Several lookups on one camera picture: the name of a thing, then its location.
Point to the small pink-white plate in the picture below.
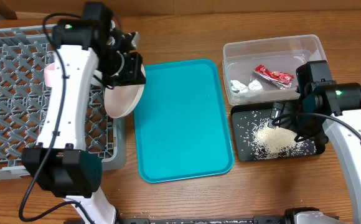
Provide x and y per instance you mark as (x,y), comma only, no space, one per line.
(49,75)

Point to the red snack wrapper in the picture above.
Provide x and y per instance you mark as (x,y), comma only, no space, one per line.
(282,80)

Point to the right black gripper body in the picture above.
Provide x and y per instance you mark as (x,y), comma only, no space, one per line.
(305,126)

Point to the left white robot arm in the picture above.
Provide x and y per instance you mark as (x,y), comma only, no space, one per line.
(89,49)

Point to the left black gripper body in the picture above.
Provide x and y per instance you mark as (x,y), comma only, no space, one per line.
(130,72)

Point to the grey dishwasher rack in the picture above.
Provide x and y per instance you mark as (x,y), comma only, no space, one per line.
(24,99)

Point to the teal plastic tray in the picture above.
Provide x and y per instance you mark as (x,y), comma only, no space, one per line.
(180,123)

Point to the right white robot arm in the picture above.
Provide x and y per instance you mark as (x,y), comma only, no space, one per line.
(329,112)

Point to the clear plastic bin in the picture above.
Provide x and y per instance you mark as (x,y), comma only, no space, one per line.
(283,54)

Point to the black waste tray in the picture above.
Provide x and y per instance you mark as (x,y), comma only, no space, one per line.
(320,148)

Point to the white tissue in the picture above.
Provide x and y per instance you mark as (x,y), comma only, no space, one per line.
(239,87)

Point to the white rice pile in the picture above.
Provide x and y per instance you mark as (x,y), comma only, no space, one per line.
(256,140)

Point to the large white plate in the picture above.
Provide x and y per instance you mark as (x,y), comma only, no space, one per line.
(122,100)

